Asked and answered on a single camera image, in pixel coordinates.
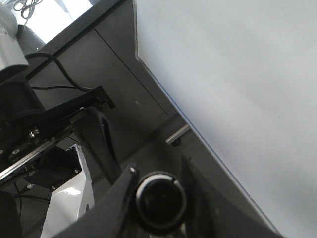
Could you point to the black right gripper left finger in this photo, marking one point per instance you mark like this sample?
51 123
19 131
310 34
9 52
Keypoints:
113 216

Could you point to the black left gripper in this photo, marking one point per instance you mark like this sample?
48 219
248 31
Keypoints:
28 130

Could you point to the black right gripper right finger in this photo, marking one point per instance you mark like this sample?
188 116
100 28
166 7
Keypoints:
210 215

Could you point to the black white whiteboard marker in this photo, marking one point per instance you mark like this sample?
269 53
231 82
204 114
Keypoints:
160 203

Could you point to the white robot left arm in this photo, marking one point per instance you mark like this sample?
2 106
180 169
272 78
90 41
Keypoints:
13 61

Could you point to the grey whiteboard stand leg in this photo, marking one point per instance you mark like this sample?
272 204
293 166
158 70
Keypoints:
177 134

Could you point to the white whiteboard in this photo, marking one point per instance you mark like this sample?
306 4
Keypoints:
243 74

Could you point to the dark grey cabinet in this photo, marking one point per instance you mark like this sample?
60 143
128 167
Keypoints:
105 56

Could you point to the black caster wheel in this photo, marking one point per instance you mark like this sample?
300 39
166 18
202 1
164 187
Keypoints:
176 143

